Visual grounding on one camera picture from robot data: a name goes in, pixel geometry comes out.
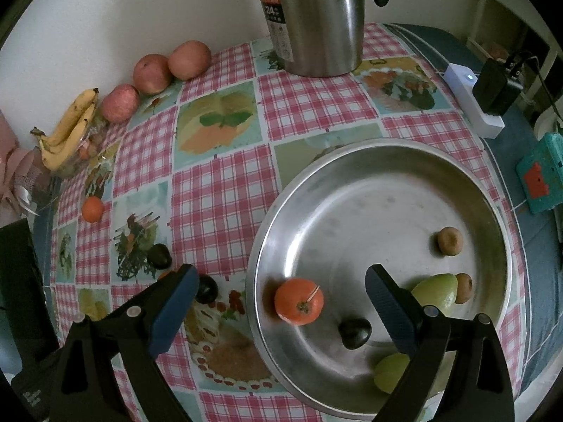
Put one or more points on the stainless steel plate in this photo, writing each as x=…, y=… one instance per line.
x=374, y=211

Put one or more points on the yellow banana bunch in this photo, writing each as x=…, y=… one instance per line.
x=66, y=136

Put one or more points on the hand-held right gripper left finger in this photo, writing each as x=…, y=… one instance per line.
x=173, y=312

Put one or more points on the white power strip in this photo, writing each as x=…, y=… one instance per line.
x=462, y=88

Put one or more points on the black charger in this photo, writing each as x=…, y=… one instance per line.
x=495, y=88

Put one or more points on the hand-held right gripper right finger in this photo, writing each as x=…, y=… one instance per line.
x=393, y=312

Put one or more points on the green mango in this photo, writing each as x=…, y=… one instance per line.
x=391, y=371
x=435, y=292

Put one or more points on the dark avocado upper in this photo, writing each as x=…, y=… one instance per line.
x=159, y=256

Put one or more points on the red apple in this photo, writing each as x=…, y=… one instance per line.
x=121, y=103
x=151, y=74
x=190, y=59

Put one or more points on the dark furniture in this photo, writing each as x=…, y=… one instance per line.
x=17, y=281

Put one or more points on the dark plum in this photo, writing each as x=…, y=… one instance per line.
x=206, y=289
x=355, y=333

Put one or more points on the orange tangerine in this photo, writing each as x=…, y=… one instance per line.
x=93, y=209
x=299, y=301

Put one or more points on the teal box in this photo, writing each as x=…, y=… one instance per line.
x=543, y=162

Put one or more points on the stainless steel thermos jug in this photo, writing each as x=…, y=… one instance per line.
x=316, y=17

